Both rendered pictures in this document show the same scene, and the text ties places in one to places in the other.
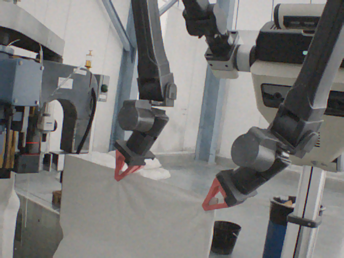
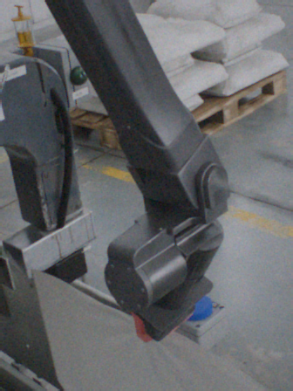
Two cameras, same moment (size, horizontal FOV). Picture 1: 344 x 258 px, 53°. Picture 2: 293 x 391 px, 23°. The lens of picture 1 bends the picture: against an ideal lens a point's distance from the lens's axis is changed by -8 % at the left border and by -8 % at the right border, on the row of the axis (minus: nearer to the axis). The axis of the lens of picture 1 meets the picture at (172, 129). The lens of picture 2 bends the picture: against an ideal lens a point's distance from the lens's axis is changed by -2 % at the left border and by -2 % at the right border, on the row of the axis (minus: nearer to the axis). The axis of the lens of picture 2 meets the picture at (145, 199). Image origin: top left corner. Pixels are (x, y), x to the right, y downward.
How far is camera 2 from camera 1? 0.43 m
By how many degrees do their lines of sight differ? 28
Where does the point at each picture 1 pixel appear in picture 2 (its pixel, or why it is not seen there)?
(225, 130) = not seen: outside the picture
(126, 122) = (125, 295)
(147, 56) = (135, 132)
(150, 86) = (163, 184)
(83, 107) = (43, 138)
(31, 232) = (24, 304)
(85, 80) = (30, 85)
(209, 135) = not seen: outside the picture
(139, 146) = (170, 298)
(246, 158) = not seen: outside the picture
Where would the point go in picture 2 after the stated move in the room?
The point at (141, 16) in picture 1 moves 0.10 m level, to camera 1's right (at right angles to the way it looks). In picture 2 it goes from (89, 51) to (208, 43)
